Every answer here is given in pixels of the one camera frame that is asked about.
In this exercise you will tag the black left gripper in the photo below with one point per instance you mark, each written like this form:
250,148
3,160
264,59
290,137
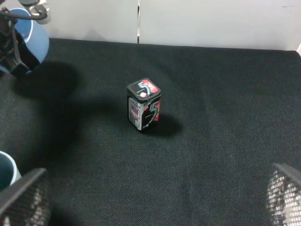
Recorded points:
14,56

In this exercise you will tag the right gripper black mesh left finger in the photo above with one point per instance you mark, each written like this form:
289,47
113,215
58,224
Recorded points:
27,201

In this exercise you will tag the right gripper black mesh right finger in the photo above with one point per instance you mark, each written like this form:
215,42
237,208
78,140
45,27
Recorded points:
283,201

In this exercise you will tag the blue bowl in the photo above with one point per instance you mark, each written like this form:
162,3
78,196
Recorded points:
29,31

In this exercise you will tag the teal cup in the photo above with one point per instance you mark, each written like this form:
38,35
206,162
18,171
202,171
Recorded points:
9,172

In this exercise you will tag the black tablecloth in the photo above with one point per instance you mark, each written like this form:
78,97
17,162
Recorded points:
226,115

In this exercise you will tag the black gum box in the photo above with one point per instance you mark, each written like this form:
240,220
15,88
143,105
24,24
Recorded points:
143,103

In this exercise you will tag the metal wrist camera bracket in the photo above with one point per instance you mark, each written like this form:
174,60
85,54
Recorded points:
39,9

